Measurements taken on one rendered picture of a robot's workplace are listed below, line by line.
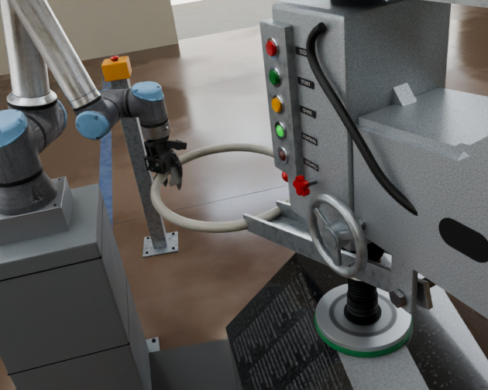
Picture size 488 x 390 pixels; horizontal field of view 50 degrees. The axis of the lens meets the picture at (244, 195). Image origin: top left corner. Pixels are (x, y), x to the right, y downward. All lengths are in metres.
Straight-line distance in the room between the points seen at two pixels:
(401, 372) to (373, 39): 0.68
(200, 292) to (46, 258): 1.17
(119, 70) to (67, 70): 1.07
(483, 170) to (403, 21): 0.29
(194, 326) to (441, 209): 1.87
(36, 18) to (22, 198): 0.53
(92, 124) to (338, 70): 0.89
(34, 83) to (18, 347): 0.84
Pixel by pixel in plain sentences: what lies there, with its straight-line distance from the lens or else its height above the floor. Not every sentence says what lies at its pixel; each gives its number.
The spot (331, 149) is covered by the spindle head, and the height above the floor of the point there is 1.30.
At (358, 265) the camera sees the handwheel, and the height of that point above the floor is 1.16.
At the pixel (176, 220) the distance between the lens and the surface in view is 1.52.
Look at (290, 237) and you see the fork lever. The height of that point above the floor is 0.96.
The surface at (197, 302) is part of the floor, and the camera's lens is 2.60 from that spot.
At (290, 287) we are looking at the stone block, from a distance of 1.42.
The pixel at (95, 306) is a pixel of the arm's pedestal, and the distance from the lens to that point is 1.76.
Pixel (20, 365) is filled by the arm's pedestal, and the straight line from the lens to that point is 1.93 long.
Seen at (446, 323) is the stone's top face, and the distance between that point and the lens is 1.28.
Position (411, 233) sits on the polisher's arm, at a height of 1.22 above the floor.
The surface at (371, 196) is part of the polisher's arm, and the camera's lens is 0.86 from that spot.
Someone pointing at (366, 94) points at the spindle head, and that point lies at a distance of 0.84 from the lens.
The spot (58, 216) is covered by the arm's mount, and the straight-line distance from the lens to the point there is 1.69.
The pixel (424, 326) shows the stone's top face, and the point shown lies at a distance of 1.27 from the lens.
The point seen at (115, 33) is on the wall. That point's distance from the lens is 7.60.
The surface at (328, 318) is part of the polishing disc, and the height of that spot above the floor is 0.83.
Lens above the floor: 1.68
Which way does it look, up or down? 30 degrees down
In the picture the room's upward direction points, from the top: 8 degrees counter-clockwise
